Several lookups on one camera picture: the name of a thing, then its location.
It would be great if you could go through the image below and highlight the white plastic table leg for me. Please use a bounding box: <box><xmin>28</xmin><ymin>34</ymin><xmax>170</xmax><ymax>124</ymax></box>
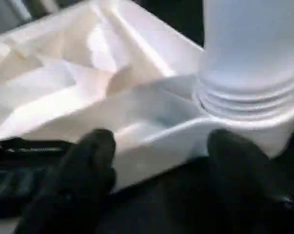
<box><xmin>194</xmin><ymin>0</ymin><xmax>294</xmax><ymax>120</ymax></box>

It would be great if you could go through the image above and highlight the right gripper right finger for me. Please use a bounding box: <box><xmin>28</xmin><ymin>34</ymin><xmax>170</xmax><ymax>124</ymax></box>
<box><xmin>207</xmin><ymin>128</ymin><xmax>294</xmax><ymax>234</ymax></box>

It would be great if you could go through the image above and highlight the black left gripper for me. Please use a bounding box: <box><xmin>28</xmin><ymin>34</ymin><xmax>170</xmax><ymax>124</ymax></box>
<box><xmin>0</xmin><ymin>137</ymin><xmax>72</xmax><ymax>215</ymax></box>

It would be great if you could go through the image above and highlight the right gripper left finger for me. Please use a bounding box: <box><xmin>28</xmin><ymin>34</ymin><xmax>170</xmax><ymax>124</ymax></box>
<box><xmin>15</xmin><ymin>128</ymin><xmax>117</xmax><ymax>234</ymax></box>

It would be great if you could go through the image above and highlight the white plastic table top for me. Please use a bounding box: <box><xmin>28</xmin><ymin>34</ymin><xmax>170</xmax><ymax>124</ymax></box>
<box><xmin>0</xmin><ymin>0</ymin><xmax>294</xmax><ymax>194</ymax></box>

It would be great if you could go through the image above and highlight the black work mat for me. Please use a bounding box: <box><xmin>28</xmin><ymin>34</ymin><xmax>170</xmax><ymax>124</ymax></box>
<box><xmin>0</xmin><ymin>0</ymin><xmax>294</xmax><ymax>234</ymax></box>

